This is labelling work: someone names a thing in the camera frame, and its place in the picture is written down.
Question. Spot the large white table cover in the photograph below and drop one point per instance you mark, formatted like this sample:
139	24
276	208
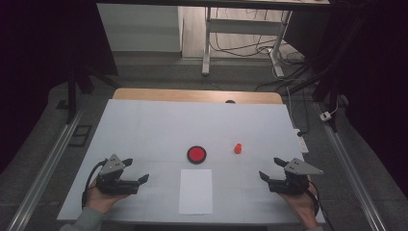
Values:
160	128

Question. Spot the black floor socket frame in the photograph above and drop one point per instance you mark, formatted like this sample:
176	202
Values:
80	136

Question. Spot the white desk frame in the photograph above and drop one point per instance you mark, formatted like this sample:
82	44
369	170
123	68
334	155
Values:
243	27

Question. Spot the white cabinet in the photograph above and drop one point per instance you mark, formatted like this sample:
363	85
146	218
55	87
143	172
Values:
141	29

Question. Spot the person's right hand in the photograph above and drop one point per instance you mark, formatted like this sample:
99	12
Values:
301	208

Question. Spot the white power strip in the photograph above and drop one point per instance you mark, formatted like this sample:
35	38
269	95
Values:
302	142

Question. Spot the round red ink pad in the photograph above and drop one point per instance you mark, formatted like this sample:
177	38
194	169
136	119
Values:
196	154

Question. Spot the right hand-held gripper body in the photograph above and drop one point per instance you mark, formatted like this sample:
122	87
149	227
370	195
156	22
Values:
293	179

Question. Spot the small orange stamp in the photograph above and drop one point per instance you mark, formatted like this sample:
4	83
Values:
238	148

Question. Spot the small white plug adapter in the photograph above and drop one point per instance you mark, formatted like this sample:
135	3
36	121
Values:
325	116

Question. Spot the black metal stand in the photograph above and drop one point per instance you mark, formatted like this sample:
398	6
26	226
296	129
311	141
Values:
72	96
327	80

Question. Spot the aluminium floor rail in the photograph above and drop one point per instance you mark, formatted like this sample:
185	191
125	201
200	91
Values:
352	173
45	173

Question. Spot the black table grommet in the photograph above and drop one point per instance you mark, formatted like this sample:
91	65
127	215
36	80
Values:
230	101

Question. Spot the person's left hand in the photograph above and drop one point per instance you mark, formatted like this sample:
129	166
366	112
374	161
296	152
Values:
102	200

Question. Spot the white paper sheet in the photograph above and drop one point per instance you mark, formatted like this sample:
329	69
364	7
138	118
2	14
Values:
195	192

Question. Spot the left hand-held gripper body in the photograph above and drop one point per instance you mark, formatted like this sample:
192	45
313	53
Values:
112	179

